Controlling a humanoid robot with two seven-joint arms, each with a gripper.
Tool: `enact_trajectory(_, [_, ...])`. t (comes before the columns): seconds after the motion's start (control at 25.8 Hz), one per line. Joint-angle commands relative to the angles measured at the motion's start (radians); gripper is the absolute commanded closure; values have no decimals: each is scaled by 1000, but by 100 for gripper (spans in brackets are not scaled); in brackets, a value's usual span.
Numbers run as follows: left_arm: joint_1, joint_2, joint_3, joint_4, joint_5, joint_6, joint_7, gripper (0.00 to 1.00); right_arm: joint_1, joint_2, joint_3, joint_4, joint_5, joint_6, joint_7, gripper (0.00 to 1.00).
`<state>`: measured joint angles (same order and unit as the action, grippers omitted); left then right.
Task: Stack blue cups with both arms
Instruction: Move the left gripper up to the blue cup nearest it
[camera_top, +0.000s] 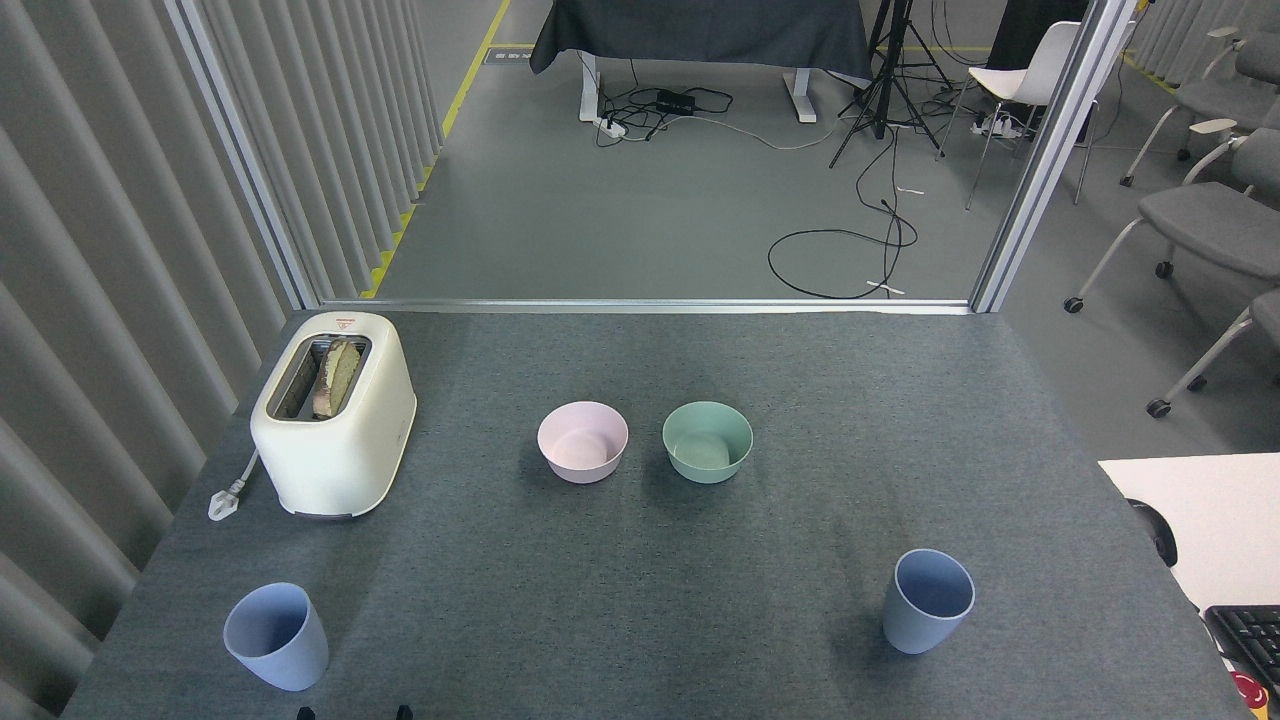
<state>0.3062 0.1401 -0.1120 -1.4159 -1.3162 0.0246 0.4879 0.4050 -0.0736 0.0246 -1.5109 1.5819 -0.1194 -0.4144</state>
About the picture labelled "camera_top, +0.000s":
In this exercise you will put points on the green bowl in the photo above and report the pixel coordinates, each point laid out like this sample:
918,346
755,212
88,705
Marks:
707,465

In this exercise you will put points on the silver frame post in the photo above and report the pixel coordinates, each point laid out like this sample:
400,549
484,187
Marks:
1050,160
245,160

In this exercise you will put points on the cream white toaster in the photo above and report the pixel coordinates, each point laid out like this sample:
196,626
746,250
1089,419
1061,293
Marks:
340,460

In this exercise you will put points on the black keyboard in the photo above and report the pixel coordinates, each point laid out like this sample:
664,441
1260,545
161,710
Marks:
1250,640

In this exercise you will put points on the pink bowl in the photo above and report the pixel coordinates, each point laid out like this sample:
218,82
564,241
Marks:
583,462

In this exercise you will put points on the silver frame rail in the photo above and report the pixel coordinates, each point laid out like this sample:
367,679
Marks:
650,305

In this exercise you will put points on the bread slice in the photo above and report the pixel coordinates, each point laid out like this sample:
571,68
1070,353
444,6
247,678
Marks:
338,375

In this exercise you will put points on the white chair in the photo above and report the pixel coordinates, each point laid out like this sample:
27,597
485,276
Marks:
1035,75

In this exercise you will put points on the black power adapter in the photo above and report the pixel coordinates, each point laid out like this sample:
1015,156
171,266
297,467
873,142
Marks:
676,101

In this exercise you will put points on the red round object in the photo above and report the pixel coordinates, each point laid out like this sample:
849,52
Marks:
1250,690

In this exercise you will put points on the dark grey table cloth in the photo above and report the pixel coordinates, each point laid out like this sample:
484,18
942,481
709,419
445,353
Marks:
700,30

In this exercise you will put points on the white desk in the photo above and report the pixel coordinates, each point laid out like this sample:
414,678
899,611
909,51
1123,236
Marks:
1225,520

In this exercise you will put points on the grey chair with armrests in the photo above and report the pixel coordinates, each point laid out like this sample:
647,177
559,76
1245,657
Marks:
1225,100

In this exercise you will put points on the black tripod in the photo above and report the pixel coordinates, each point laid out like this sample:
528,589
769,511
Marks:
884,90

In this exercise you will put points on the grey chair on castors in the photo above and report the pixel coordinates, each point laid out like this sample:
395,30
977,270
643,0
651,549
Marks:
1210,220
1215,355

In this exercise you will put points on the white power strip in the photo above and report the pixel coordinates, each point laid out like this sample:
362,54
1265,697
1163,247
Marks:
612,126
995,125

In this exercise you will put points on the black round object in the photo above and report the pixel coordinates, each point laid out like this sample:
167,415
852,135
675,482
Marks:
1160,535

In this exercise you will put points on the white table leg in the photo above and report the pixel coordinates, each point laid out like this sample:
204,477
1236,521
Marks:
589,90
799,98

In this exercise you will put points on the blue plastic cup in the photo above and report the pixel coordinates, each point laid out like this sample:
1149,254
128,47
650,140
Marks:
285,650
915,625

